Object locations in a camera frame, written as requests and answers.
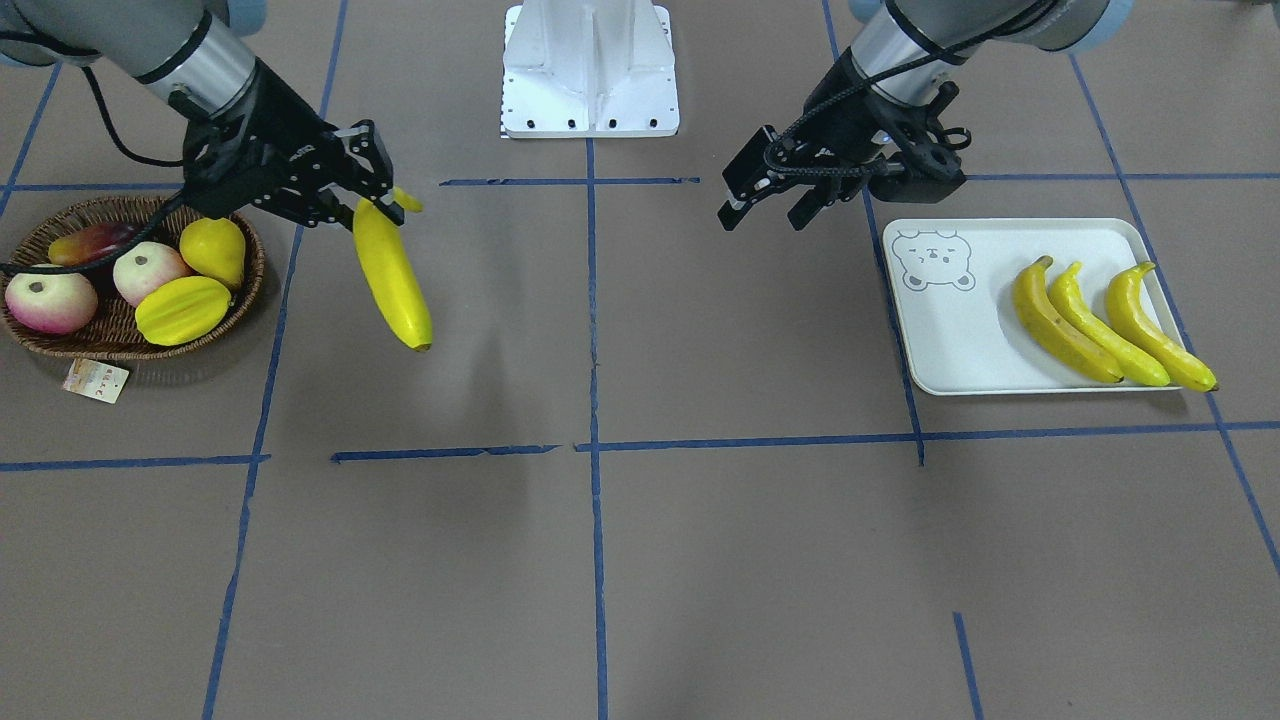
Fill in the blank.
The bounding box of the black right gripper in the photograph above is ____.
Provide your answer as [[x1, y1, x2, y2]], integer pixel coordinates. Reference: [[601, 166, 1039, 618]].
[[182, 60, 406, 228]]

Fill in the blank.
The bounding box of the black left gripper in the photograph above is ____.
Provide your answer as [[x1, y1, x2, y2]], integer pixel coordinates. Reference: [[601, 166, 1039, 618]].
[[717, 49, 972, 231]]

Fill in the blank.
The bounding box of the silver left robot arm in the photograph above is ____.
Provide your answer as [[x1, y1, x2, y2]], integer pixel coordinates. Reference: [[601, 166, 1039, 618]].
[[718, 1, 1133, 231]]

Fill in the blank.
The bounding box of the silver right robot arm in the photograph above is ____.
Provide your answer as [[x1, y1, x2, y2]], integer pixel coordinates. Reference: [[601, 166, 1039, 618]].
[[3, 1, 404, 227]]

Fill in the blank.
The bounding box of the brown woven wicker basket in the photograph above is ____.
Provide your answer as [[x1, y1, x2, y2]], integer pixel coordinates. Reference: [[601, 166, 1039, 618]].
[[3, 195, 268, 361]]

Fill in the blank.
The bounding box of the white bear print tray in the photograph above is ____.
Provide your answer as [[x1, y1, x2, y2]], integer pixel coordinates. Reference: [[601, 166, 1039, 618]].
[[881, 218, 1149, 396]]

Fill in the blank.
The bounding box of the yellow starfruit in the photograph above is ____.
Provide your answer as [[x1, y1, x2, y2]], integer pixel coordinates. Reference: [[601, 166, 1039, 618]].
[[134, 275, 233, 347]]

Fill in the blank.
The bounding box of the dark red mango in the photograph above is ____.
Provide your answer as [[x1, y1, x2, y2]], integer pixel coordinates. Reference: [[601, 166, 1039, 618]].
[[47, 222, 140, 266]]

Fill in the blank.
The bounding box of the red and white apple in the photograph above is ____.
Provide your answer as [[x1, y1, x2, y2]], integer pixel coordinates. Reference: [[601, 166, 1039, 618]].
[[4, 273, 99, 334]]

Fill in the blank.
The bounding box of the paper price tag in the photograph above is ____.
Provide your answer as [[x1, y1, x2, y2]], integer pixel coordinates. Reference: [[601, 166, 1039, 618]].
[[61, 357, 131, 405]]

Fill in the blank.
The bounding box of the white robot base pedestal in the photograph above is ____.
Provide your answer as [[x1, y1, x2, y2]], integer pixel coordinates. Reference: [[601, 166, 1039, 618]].
[[500, 1, 681, 138]]

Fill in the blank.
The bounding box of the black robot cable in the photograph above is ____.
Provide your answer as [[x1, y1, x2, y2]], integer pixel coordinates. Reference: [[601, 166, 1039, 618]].
[[0, 29, 201, 275]]

